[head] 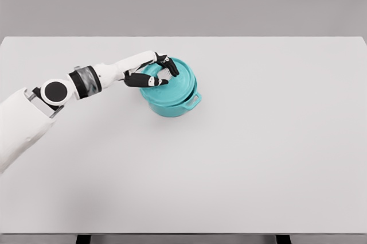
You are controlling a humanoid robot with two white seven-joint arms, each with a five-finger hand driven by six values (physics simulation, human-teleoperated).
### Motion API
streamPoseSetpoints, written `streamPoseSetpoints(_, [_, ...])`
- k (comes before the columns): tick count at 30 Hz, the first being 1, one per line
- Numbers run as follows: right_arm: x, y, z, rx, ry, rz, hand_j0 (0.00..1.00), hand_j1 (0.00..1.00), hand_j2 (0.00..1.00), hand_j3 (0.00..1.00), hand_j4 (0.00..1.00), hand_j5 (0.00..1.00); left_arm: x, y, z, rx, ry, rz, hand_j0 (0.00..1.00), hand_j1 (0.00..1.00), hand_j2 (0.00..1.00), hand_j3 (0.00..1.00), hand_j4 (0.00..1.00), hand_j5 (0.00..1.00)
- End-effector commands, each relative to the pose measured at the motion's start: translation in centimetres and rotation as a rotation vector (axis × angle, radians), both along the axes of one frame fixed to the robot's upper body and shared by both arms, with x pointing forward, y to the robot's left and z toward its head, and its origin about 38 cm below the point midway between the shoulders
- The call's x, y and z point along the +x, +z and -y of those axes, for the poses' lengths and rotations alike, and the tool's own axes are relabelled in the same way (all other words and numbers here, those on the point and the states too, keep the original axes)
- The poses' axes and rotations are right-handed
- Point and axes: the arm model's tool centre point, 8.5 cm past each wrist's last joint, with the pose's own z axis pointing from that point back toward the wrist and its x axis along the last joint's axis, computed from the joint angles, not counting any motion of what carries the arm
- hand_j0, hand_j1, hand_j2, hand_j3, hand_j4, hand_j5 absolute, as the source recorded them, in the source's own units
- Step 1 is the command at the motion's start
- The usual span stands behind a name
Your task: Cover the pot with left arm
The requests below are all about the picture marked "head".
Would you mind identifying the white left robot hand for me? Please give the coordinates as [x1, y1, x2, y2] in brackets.
[116, 50, 180, 88]

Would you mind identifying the teal pot with handles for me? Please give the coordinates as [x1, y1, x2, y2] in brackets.
[139, 79, 202, 118]

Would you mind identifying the teal pot lid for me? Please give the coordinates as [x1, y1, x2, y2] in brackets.
[139, 57, 198, 109]

